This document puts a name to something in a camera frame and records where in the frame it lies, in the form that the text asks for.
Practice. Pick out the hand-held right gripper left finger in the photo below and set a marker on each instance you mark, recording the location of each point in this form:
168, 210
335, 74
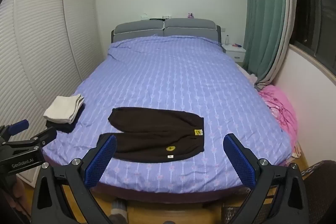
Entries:
101, 161

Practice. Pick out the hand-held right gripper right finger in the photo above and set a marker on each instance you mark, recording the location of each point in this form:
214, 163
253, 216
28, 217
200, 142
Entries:
240, 161

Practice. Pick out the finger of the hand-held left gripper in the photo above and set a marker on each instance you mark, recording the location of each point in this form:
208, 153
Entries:
18, 127
44, 134

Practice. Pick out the dark brown pants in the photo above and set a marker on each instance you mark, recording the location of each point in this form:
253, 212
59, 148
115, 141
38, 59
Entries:
157, 132

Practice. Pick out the person's left forearm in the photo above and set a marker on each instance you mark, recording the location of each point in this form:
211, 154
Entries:
19, 195

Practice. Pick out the folded dark cloth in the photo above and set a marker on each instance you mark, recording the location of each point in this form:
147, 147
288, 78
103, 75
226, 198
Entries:
67, 127

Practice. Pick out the folded white cloth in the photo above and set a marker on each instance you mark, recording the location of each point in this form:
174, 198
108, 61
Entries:
64, 108

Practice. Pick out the pink blanket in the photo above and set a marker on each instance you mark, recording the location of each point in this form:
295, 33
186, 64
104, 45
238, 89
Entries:
281, 106

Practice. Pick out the dark bed base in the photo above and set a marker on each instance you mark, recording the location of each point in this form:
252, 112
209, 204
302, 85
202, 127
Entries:
170, 196

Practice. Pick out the white slatted wardrobe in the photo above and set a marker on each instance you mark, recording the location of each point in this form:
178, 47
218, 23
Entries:
47, 43

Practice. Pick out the white nightstand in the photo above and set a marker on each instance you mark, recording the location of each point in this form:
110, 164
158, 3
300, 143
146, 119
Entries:
236, 53

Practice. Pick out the purple striped bedsheet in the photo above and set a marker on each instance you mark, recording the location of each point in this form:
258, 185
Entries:
170, 77

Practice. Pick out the clear plastic bottle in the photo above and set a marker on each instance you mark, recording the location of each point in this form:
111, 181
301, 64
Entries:
227, 40

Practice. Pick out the green and beige curtain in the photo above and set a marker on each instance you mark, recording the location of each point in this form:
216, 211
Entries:
284, 37

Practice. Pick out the grey padded headboard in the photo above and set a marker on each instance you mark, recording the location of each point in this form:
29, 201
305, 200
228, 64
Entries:
168, 27

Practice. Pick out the small white object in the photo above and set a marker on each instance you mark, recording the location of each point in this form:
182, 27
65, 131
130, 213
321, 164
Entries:
143, 16

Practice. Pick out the small pink toy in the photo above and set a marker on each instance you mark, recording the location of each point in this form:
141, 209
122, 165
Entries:
190, 15

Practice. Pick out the dark window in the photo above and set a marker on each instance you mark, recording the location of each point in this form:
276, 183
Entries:
315, 8

